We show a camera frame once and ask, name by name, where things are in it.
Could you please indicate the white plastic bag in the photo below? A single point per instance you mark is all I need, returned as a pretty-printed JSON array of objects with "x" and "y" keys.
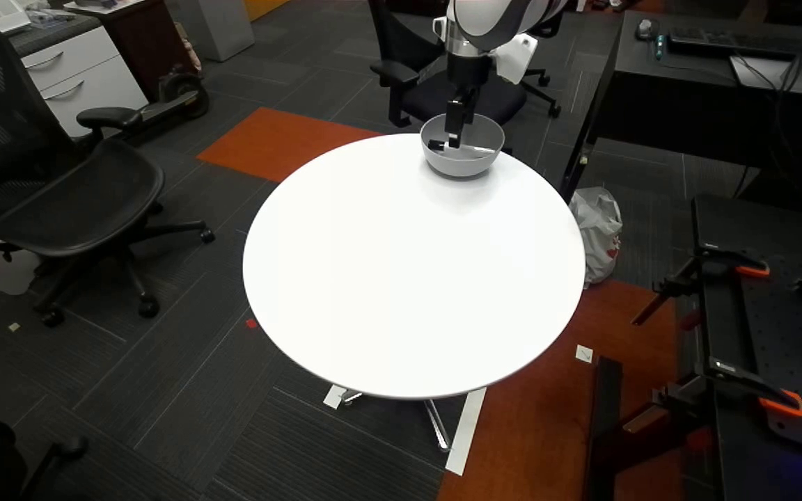
[{"x": 598, "y": 224}]

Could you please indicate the grey bowl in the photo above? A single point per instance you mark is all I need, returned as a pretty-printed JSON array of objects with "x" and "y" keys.
[{"x": 467, "y": 160}]

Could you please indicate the orange handled clamp upper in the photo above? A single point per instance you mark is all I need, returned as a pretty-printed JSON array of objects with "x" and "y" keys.
[{"x": 707, "y": 259}]

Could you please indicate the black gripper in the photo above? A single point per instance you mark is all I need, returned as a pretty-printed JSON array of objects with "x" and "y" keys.
[{"x": 466, "y": 75}]

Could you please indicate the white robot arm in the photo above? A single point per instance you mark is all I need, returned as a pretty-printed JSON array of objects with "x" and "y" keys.
[{"x": 481, "y": 39}]

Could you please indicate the black side desk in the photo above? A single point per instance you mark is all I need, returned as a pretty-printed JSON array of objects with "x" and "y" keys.
[{"x": 733, "y": 106}]

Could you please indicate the orange handled clamp lower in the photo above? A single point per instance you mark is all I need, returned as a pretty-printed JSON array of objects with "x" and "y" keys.
[{"x": 715, "y": 373}]

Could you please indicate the black office chair at desk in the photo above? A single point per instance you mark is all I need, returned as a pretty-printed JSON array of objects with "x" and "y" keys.
[{"x": 413, "y": 67}]

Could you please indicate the white table base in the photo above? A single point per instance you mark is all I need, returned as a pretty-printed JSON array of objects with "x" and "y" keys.
[{"x": 456, "y": 438}]

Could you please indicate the black mesh office chair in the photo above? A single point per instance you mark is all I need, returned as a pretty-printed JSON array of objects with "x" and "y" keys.
[{"x": 72, "y": 205}]

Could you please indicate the white paper scrap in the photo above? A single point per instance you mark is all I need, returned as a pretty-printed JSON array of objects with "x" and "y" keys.
[{"x": 583, "y": 353}]

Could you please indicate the black keyboard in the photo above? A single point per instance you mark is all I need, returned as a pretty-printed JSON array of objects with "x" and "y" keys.
[{"x": 697, "y": 38}]

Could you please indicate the orange handled clamp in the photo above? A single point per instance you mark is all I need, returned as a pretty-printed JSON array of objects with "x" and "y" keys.
[
  {"x": 707, "y": 259},
  {"x": 715, "y": 373}
]

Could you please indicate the white drawer cabinet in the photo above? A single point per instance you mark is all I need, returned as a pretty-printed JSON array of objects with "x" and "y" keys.
[{"x": 76, "y": 64}]

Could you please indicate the black computer mouse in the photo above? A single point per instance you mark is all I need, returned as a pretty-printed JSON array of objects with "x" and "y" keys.
[{"x": 647, "y": 29}]

